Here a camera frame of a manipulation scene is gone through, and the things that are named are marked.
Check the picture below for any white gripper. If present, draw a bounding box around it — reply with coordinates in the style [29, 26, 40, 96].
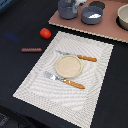
[66, 0, 88, 10]

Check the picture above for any red toy tomato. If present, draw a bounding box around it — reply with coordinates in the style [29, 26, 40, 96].
[40, 28, 51, 39]

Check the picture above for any brown toy sausage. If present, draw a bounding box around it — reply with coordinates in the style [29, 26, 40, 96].
[21, 48, 42, 53]

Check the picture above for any grey frying pan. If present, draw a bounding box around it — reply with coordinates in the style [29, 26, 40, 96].
[81, 6, 103, 25]

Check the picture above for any tall grey pot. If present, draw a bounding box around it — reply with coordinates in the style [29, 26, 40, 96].
[58, 0, 78, 20]

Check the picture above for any black round lid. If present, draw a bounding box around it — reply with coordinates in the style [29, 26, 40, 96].
[89, 1, 105, 10]

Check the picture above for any brown cork mat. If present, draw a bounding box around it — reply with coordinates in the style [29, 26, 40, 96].
[49, 0, 128, 43]

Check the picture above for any cream bowl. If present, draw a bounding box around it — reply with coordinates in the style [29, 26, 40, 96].
[118, 4, 128, 30]

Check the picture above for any beige round plate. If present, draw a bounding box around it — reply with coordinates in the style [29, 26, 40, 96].
[55, 55, 83, 78]

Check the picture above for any woven grey placemat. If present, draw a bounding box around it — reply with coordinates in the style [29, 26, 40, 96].
[13, 31, 113, 128]

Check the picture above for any knife with wooden handle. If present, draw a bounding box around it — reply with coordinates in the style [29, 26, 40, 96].
[56, 50, 97, 62]

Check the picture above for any fork with wooden handle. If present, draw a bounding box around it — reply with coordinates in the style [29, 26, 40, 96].
[44, 71, 85, 89]

